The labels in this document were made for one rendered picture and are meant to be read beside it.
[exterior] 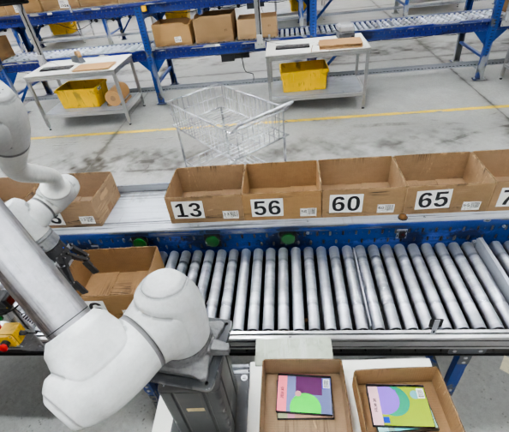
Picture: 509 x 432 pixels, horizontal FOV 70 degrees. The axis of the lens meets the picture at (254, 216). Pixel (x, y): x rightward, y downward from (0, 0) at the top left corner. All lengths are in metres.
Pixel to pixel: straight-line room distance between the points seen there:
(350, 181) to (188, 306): 1.43
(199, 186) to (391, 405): 1.44
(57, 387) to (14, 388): 2.00
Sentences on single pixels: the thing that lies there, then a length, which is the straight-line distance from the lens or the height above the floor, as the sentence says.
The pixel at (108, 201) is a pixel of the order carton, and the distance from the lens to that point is 2.20.
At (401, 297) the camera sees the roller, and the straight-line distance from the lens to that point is 1.74.
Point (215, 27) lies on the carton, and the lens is 5.90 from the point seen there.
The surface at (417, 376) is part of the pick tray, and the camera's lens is 1.49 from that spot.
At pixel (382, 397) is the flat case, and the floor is 0.80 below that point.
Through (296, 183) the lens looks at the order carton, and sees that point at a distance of 2.08.
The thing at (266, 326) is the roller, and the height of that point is 0.75.
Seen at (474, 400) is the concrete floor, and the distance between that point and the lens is 2.45.
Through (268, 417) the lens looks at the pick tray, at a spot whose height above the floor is 0.76.
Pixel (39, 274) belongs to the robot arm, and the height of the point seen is 1.54.
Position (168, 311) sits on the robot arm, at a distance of 0.87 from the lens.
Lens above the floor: 2.06
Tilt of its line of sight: 38 degrees down
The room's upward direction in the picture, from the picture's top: 7 degrees counter-clockwise
